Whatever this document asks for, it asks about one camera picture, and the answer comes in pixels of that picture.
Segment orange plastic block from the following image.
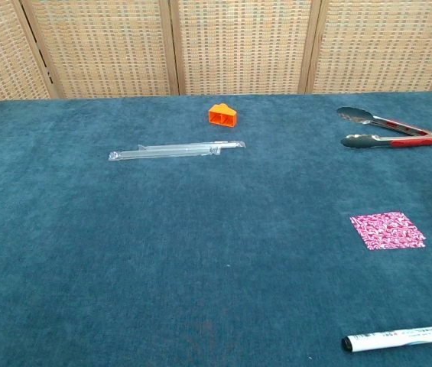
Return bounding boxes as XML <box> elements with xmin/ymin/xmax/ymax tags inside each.
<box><xmin>208</xmin><ymin>102</ymin><xmax>239</xmax><ymax>129</ymax></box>

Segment red-handled metal tongs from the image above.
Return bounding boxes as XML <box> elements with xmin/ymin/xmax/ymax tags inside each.
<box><xmin>336</xmin><ymin>106</ymin><xmax>432</xmax><ymax>150</ymax></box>

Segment clear wrapped plastic straw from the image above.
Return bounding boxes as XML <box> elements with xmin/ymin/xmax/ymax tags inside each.
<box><xmin>108</xmin><ymin>147</ymin><xmax>222</xmax><ymax>162</ymax></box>
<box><xmin>138</xmin><ymin>140</ymin><xmax>246</xmax><ymax>151</ymax></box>

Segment woven rattan screen panel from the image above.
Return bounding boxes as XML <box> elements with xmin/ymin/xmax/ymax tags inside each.
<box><xmin>0</xmin><ymin>0</ymin><xmax>59</xmax><ymax>104</ymax></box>
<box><xmin>167</xmin><ymin>0</ymin><xmax>322</xmax><ymax>96</ymax></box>
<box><xmin>305</xmin><ymin>0</ymin><xmax>432</xmax><ymax>95</ymax></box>
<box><xmin>20</xmin><ymin>0</ymin><xmax>180</xmax><ymax>99</ymax></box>

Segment white black marker pen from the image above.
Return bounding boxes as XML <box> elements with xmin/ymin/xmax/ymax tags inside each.
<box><xmin>341</xmin><ymin>323</ymin><xmax>432</xmax><ymax>353</ymax></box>

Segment blue plush table cover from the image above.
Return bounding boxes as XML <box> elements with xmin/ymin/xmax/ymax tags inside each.
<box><xmin>0</xmin><ymin>90</ymin><xmax>432</xmax><ymax>367</ymax></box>

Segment pink patterned card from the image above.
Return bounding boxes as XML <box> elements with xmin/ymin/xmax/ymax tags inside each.
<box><xmin>349</xmin><ymin>211</ymin><xmax>428</xmax><ymax>252</ymax></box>

